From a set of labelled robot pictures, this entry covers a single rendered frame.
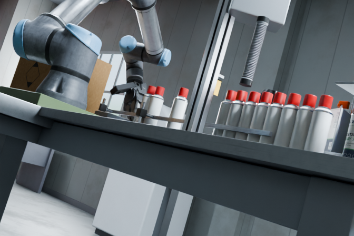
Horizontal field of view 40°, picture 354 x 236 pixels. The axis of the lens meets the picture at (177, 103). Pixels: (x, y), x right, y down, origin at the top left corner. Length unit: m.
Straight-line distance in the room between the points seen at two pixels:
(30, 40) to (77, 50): 0.15
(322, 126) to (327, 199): 0.79
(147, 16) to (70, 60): 0.51
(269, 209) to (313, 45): 4.40
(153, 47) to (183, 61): 4.07
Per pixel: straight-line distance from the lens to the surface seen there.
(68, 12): 1.58
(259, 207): 0.59
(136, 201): 4.67
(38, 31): 1.47
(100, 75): 1.92
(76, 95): 1.37
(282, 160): 0.53
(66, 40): 1.41
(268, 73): 4.86
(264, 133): 1.38
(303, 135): 1.34
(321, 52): 4.87
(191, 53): 5.96
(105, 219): 4.94
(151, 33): 1.88
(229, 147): 0.59
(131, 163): 0.81
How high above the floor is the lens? 0.77
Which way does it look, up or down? 8 degrees up
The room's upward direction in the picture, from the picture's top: 17 degrees clockwise
